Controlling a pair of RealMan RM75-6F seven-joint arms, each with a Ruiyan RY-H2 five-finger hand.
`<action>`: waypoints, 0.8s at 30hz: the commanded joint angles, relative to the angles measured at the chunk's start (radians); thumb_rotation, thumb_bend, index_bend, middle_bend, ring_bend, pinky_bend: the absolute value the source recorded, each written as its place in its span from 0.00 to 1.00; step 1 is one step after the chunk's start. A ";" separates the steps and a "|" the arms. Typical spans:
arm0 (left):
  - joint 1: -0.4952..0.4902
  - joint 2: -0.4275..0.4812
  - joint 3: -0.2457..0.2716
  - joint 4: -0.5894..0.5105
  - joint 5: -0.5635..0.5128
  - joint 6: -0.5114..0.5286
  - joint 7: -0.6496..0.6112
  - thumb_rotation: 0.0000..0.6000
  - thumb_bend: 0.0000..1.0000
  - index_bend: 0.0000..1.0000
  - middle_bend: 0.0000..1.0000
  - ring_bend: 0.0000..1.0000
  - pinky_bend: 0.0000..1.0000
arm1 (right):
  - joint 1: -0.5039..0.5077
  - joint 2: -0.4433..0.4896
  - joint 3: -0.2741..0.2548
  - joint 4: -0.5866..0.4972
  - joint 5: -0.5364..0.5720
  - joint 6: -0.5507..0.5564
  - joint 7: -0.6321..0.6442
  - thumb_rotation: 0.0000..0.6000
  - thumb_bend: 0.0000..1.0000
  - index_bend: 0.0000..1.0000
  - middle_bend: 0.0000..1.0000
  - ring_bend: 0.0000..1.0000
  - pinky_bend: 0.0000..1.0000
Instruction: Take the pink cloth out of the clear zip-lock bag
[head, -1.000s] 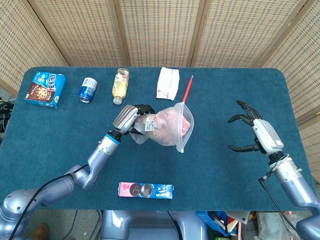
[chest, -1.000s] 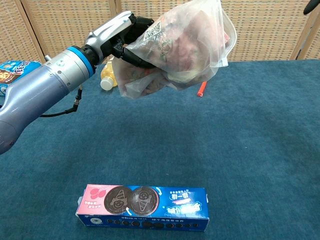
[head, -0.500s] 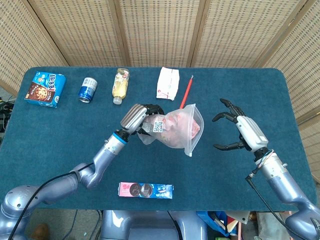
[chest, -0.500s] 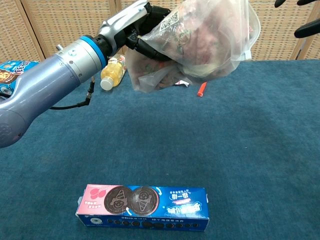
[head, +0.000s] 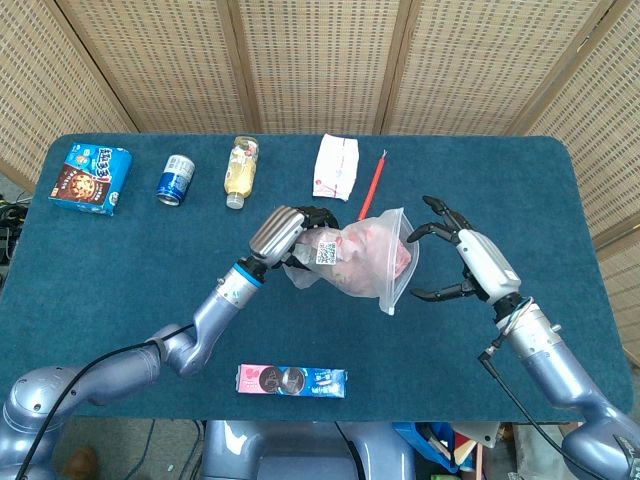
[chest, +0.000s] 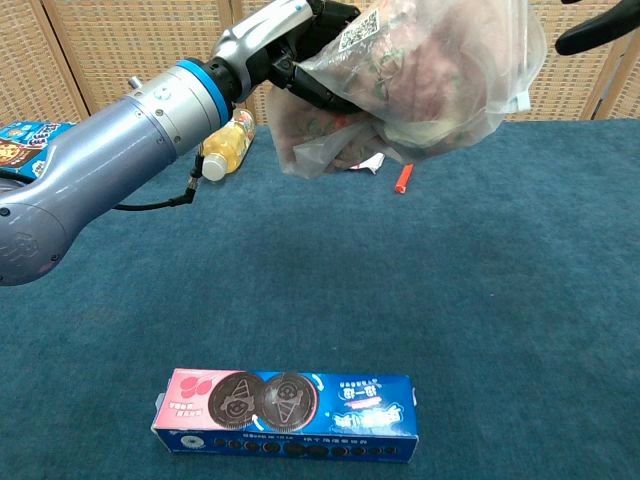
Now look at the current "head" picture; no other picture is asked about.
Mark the blue plastic bin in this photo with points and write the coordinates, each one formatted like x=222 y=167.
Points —
x=415 y=442

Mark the brown shoe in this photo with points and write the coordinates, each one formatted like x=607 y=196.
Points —
x=82 y=462

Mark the red pen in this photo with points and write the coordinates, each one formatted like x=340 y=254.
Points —
x=374 y=182

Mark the white tissue packet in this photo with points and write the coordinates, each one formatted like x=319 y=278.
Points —
x=336 y=167

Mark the yellow tea plastic bottle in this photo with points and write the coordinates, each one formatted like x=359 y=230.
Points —
x=241 y=175

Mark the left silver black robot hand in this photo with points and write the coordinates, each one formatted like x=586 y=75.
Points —
x=277 y=235

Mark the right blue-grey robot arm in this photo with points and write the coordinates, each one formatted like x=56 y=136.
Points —
x=555 y=365

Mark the pink blue sandwich cookie pack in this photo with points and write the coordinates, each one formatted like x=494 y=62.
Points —
x=292 y=381

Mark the blue white drink can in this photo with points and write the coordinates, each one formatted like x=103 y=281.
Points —
x=175 y=181

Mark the blue-grey robot torso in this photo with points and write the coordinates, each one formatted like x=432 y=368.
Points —
x=300 y=450

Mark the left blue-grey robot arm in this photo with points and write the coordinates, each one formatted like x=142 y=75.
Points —
x=210 y=315

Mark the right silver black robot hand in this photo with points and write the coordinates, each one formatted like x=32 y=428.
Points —
x=487 y=265

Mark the clear plastic zip bag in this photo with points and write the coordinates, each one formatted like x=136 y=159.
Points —
x=395 y=225

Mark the grey metal plate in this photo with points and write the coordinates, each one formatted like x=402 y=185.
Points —
x=477 y=432

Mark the blue chocolate cookie box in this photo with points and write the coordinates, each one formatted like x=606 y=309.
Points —
x=87 y=182

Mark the pink floral garment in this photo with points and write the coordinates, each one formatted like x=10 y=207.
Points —
x=365 y=265

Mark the dark blue table mat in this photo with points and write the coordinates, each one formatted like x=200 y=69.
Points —
x=150 y=280

